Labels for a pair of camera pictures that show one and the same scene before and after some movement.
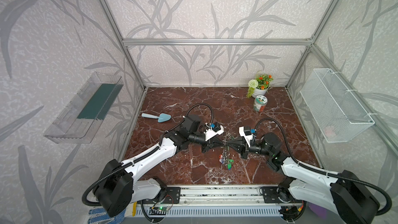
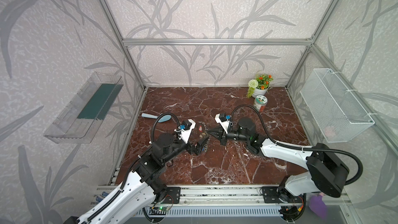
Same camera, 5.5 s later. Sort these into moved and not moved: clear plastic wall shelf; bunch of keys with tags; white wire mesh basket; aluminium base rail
Moved: bunch of keys with tags
Not moved: white wire mesh basket; clear plastic wall shelf; aluminium base rail
